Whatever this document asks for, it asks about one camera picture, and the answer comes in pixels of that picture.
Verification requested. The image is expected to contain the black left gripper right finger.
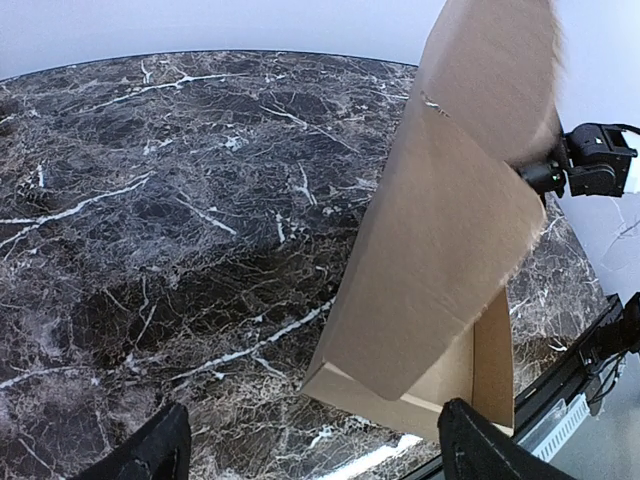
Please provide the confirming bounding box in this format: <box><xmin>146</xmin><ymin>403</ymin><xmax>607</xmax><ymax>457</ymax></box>
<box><xmin>437</xmin><ymin>398</ymin><xmax>573</xmax><ymax>480</ymax></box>

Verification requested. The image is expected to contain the grey slotted cable duct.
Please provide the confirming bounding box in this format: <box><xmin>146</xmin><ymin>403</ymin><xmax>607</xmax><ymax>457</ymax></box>
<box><xmin>519</xmin><ymin>393</ymin><xmax>590</xmax><ymax>463</ymax></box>

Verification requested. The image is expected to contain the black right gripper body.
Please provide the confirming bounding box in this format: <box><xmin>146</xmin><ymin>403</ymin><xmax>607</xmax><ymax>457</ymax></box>
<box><xmin>515</xmin><ymin>149</ymin><xmax>570</xmax><ymax>196</ymax></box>

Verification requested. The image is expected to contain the brown cardboard box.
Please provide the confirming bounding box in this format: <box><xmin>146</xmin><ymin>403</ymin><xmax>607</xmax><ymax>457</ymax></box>
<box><xmin>302</xmin><ymin>1</ymin><xmax>560</xmax><ymax>440</ymax></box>

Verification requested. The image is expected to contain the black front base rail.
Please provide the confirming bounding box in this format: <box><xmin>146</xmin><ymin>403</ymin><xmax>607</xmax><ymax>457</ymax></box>
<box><xmin>514</xmin><ymin>294</ymin><xmax>639</xmax><ymax>441</ymax></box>

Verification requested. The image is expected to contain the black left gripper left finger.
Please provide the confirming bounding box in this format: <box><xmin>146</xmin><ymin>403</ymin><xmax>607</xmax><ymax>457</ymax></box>
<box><xmin>79</xmin><ymin>403</ymin><xmax>191</xmax><ymax>480</ymax></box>

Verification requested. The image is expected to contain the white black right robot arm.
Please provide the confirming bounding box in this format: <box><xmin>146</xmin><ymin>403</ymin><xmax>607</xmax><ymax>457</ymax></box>
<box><xmin>515</xmin><ymin>123</ymin><xmax>639</xmax><ymax>198</ymax></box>

